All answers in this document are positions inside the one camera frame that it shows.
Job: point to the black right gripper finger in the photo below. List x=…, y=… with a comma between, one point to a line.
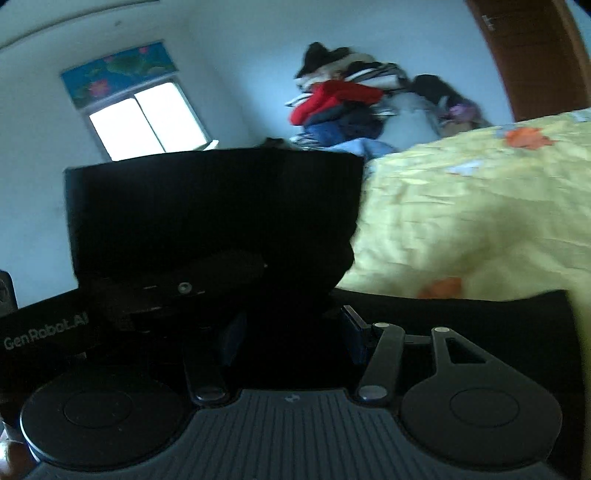
x=475, y=412

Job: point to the black pants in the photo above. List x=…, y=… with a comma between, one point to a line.
x=209, y=276

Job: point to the yellow carrot print bedsheet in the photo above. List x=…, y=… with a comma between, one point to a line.
x=509, y=222

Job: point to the window with floral valance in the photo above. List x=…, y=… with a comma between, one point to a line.
x=134, y=104

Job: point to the pile of clothes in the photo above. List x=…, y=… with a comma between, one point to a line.
x=351, y=102

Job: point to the brown wooden door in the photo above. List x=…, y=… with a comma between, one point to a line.
x=540, y=54

